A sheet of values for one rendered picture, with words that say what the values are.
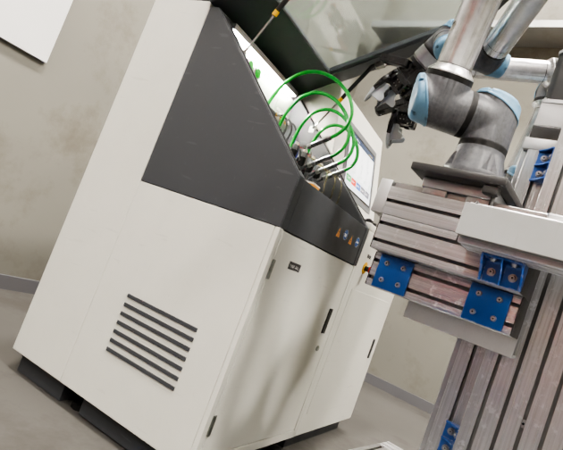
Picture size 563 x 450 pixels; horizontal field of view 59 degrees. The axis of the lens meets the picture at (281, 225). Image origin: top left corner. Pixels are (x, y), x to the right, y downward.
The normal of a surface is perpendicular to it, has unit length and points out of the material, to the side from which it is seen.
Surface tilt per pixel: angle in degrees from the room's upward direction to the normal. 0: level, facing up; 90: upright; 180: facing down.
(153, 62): 90
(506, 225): 90
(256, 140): 90
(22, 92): 90
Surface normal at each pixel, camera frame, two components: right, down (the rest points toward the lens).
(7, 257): 0.76, 0.25
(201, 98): -0.44, -0.23
